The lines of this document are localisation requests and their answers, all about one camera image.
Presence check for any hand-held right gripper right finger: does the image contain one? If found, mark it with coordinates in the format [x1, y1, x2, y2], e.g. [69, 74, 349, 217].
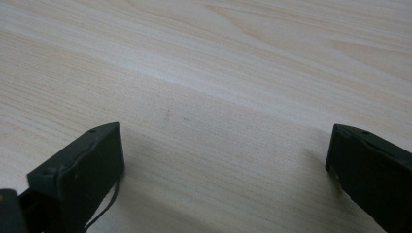
[325, 123, 412, 233]

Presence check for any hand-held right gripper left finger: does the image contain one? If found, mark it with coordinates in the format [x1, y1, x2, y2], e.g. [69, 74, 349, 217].
[18, 121, 126, 233]

